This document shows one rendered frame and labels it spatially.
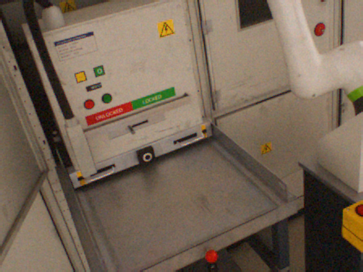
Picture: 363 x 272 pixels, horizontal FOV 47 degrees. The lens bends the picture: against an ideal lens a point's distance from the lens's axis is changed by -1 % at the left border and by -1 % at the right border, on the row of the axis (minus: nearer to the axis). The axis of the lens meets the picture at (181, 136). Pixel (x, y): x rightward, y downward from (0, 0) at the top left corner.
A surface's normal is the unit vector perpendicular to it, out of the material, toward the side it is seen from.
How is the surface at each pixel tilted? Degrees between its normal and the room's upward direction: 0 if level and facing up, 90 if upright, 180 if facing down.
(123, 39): 90
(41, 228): 90
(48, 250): 90
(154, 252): 0
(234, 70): 90
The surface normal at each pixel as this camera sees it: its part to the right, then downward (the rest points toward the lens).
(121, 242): -0.17, -0.85
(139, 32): 0.40, 0.40
